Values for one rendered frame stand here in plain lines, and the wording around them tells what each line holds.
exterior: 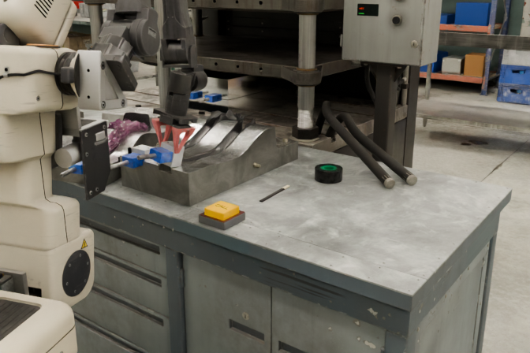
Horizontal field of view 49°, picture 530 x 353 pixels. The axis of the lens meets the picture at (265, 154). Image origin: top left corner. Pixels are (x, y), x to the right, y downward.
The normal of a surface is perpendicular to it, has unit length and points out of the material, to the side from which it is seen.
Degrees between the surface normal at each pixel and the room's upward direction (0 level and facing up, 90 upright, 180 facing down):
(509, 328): 0
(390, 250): 0
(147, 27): 87
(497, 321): 0
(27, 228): 82
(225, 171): 90
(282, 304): 90
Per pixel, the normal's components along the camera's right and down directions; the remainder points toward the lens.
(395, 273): 0.00, -0.96
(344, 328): -0.59, 0.24
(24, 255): -0.29, 0.15
